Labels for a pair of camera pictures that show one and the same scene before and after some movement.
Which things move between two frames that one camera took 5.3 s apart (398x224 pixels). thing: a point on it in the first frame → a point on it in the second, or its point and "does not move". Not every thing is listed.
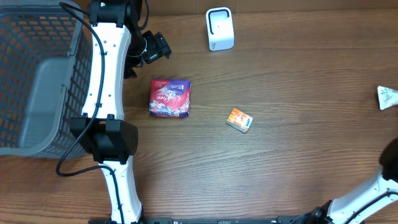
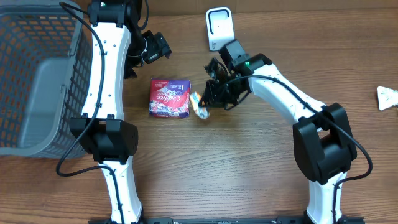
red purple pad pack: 170,98 does not move
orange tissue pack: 239,120 → 201,112
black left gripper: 159,48 does not move
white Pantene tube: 387,97 does not move
